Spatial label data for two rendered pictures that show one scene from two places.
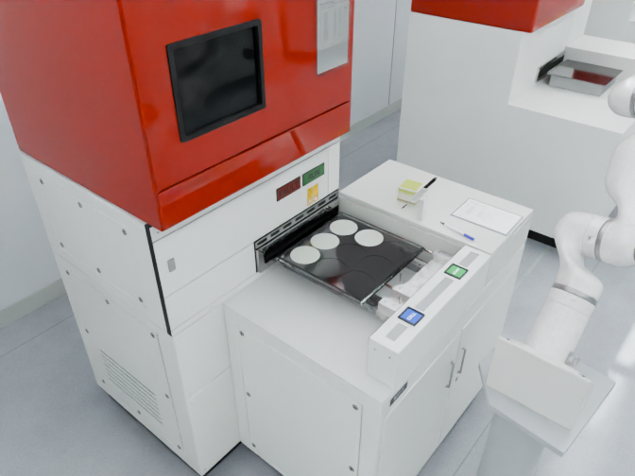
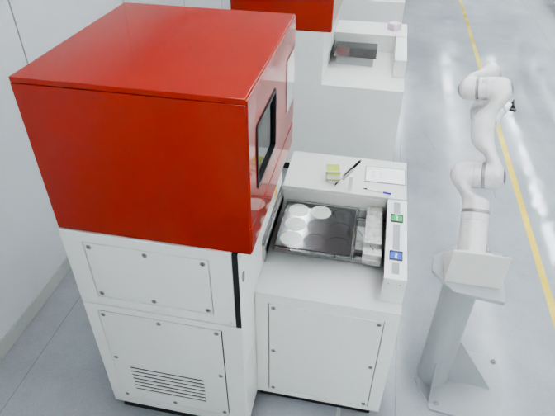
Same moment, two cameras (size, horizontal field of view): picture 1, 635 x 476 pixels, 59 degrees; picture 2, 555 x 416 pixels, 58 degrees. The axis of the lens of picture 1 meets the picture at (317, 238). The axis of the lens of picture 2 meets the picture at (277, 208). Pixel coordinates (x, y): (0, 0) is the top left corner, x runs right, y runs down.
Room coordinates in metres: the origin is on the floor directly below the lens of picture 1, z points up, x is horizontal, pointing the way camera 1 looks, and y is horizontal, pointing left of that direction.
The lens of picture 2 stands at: (0.00, 0.94, 2.44)
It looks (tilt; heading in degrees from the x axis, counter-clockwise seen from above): 38 degrees down; 332
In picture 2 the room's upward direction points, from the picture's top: straight up
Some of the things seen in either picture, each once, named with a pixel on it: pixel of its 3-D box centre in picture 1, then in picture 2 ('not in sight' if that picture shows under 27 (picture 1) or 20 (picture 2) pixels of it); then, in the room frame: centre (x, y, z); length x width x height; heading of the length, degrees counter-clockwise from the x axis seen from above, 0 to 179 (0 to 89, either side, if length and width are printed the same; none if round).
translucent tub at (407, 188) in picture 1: (410, 193); (333, 172); (1.77, -0.34, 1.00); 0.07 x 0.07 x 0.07; 59
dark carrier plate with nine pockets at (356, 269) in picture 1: (350, 252); (317, 227); (1.54, -0.11, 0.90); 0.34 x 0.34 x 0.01; 50
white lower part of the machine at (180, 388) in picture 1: (211, 315); (200, 307); (1.75, 0.45, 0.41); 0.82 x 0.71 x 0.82; 140
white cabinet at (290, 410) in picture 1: (379, 353); (333, 289); (1.53, -0.24, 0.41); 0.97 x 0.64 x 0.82; 140
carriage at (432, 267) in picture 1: (418, 289); (372, 237); (1.38, -0.33, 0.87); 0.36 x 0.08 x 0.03; 140
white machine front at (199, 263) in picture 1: (261, 224); (262, 226); (1.53, 0.19, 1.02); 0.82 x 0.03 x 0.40; 140
